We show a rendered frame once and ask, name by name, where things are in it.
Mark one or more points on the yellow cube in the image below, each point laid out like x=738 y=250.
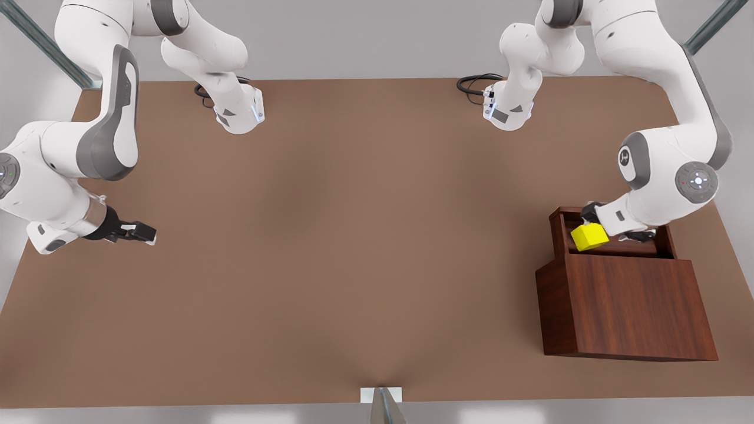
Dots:
x=589 y=237

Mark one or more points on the dark wooden drawer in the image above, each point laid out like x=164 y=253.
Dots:
x=618 y=246

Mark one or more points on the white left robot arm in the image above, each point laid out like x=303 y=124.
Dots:
x=660 y=59

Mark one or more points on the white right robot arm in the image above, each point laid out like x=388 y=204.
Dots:
x=112 y=135

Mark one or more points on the dark wooden cabinet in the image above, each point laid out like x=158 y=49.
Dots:
x=636 y=306

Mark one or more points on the silver frame post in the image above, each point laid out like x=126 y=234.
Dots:
x=386 y=409
x=714 y=25
x=41 y=41

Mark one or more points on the silver post foot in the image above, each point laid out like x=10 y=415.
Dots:
x=366 y=394

